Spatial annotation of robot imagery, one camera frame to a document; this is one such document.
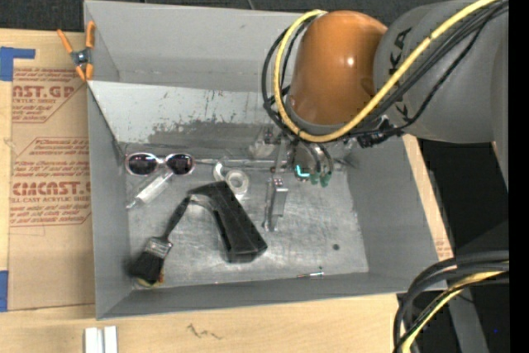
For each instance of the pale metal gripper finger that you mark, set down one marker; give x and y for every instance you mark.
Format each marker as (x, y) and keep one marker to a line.
(264, 144)
(277, 202)

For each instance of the grey metal bin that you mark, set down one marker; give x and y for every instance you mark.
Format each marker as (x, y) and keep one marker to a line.
(314, 231)

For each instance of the white-framed dark sunglasses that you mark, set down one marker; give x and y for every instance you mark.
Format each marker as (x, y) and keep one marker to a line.
(142, 163)

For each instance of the black paintbrush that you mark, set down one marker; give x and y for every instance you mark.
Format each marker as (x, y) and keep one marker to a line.
(148, 266)

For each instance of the brown cardboard board red print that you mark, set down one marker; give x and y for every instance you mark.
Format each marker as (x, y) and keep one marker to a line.
(49, 260)

